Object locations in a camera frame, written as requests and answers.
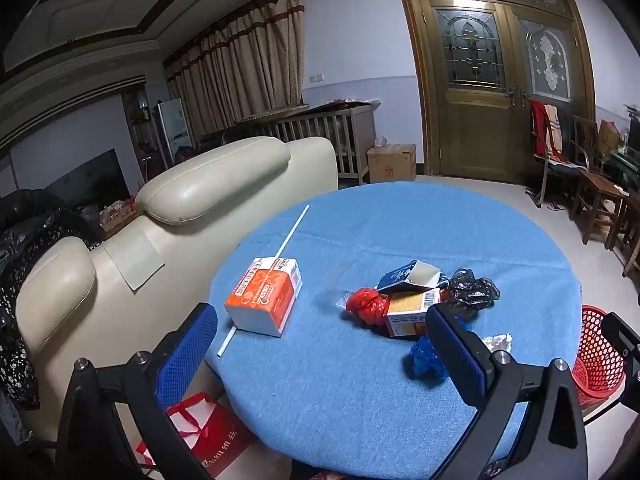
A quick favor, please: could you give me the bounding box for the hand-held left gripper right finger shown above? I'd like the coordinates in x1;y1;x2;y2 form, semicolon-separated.
425;304;591;480

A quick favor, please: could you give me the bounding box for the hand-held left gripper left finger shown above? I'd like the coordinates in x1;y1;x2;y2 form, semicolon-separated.
57;302;221;480

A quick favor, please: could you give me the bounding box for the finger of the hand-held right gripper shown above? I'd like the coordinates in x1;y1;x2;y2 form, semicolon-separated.
601;311;640;361

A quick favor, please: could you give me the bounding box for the blue plastic bag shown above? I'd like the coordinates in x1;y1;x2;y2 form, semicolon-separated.
404;317;471;386

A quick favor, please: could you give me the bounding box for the red plastic basket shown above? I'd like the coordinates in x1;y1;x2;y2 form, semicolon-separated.
571;305;626;396

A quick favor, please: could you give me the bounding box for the white tissue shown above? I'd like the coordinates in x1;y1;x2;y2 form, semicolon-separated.
482;332;513;353

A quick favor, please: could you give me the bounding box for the yellow box with barcode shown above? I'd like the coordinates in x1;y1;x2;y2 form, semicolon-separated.
386;287;443;338

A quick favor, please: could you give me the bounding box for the black plastic bag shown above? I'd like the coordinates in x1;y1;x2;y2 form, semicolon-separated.
440;268;501;321

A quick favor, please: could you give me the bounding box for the blue and white carton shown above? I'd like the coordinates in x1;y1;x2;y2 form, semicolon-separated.
376;259;443;293

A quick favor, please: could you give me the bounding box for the red plastic bag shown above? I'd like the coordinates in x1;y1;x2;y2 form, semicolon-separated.
344;287;392;333

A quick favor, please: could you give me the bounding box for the red gift bag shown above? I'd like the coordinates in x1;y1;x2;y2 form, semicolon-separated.
136;391;257;480

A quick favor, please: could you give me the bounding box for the orange and white box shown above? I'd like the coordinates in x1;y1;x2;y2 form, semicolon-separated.
224;256;304;338

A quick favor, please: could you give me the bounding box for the dark wooden stool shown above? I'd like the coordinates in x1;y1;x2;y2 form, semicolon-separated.
607;187;640;278

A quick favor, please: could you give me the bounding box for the beige paper sheet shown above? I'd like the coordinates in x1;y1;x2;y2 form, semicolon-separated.
107;232;166;291

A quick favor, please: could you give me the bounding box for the blue tablecloth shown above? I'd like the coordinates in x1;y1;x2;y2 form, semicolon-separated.
209;181;585;468

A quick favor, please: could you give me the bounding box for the dark wooden chair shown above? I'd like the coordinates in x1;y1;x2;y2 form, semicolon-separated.
570;116;626;246

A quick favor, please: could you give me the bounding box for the pile of snack packets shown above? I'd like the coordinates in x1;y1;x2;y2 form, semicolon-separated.
97;197;138;233

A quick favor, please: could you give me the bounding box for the cream leather sofa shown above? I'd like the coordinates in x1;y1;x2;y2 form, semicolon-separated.
15;136;339;441

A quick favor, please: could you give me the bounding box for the white straw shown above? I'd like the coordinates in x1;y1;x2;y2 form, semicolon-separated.
216;204;311;359

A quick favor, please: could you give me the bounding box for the glass desk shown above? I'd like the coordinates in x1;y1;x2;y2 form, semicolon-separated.
607;145;640;186

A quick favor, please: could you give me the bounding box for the metal chair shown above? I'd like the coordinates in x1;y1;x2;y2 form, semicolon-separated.
525;100;583;208

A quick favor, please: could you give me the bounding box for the black patterned cloth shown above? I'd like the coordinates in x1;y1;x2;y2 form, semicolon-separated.
0;189;106;411

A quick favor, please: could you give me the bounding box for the brown cardboard box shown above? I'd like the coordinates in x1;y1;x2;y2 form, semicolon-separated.
366;143;417;184

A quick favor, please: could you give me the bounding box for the black television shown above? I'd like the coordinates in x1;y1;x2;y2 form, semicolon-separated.
42;148;132;208

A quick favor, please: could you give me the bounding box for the black monitor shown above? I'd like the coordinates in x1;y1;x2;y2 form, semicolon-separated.
626;104;640;151

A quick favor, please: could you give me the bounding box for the red striped cloth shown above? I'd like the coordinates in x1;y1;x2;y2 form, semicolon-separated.
530;100;563;163

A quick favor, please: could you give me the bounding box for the wooden double door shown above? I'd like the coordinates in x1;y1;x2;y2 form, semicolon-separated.
390;0;598;186

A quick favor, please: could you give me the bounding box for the white fridge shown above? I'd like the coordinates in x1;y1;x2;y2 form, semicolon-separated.
152;98;195;163

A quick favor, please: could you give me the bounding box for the wooden display cabinet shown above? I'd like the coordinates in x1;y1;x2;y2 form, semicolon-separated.
121;85;168;181

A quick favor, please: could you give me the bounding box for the wooden crib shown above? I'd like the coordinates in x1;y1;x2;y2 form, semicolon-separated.
235;101;377;184

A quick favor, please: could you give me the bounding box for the beige curtain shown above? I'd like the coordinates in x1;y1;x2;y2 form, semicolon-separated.
162;0;306;141

